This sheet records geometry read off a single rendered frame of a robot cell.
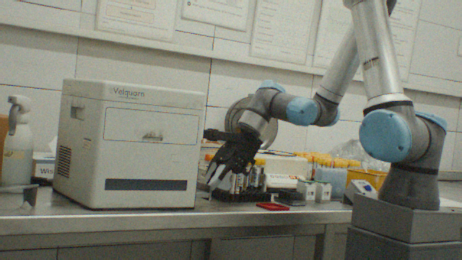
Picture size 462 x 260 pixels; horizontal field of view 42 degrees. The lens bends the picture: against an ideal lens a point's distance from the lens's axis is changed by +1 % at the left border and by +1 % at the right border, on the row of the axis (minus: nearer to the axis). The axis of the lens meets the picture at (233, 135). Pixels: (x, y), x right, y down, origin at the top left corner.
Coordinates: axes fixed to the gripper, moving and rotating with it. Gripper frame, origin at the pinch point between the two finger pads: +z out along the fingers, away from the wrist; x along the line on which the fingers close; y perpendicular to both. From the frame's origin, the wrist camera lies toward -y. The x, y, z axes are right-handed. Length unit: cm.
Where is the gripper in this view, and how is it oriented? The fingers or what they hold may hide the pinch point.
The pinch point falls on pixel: (206, 188)
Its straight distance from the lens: 160.9
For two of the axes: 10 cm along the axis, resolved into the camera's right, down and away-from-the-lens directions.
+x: -5.7, -1.0, 8.2
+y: 6.5, 5.5, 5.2
